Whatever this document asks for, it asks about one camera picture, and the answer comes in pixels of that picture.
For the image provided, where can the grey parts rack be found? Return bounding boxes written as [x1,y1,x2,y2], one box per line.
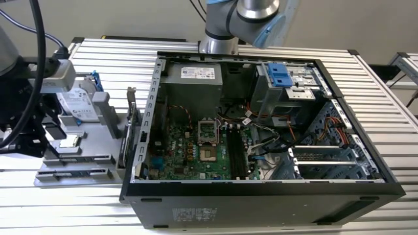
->
[33,92,144,189]

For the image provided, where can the CPU socket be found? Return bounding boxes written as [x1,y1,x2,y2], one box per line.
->
[199,146,219,163]

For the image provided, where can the blue drive latch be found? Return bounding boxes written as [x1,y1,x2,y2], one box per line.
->
[267,63,292,88]

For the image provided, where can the graphics card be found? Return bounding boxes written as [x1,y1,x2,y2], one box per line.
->
[117,86,142,170]

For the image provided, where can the thin grey cable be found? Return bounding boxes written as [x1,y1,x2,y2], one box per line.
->
[0,9,68,57]

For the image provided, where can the grey power supply unit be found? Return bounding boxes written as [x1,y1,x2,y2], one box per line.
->
[160,62,224,118]

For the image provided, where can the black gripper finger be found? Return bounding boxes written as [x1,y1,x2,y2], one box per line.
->
[0,129,61,159]
[40,94,68,141]

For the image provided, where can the green motherboard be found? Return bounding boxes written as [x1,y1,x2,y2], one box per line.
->
[147,117,263,181]

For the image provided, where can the orange yellow power wires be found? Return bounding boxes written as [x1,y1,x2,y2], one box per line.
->
[322,116,350,149]

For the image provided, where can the hard disk blue carrier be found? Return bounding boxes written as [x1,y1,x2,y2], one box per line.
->
[55,70,104,123]

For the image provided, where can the metal socket cover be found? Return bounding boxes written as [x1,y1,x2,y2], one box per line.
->
[196,117,219,145]

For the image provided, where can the thick black cable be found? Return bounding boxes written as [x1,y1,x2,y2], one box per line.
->
[0,0,47,149]

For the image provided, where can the black case fan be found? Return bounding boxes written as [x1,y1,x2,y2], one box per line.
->
[152,95,170,135]

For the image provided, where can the twisted fan wire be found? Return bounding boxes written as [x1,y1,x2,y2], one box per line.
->
[167,104,194,130]

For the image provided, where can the aluminium frame table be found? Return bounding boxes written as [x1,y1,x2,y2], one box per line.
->
[387,51,418,89]

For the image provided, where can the metal locking lever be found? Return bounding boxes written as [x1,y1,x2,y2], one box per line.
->
[214,119,222,145]

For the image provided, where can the black cable bundle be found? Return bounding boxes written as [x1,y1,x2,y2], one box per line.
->
[247,127,298,160]

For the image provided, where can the silver disk bay cage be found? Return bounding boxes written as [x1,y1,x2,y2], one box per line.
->
[288,144,378,181]

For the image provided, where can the RAM slot white clips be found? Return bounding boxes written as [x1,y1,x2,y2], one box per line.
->
[238,125,248,181]
[230,125,240,181]

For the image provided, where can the thin orange wire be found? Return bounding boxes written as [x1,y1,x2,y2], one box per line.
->
[246,101,298,142]

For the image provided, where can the RAM stick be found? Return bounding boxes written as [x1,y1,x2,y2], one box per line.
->
[53,171,95,177]
[60,157,99,164]

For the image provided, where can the silver CPU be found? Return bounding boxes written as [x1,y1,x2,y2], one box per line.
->
[60,134,81,148]

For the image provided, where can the black PC case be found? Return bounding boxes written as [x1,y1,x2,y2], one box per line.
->
[119,50,407,230]

